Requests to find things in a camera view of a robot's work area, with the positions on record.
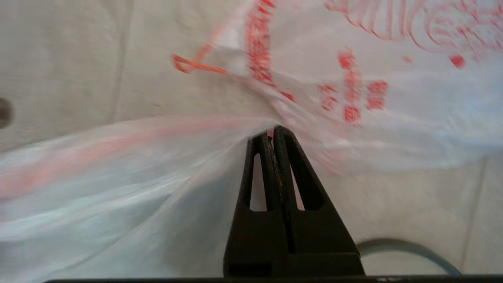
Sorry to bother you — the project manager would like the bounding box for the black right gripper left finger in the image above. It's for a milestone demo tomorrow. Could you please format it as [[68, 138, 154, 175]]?
[[223, 134, 365, 277]]

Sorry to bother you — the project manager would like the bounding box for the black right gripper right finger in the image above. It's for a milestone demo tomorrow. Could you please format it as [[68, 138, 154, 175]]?
[[274, 125, 360, 254]]

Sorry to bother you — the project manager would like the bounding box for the white bag with orange print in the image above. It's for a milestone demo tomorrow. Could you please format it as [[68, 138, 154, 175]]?
[[172, 0, 503, 176]]

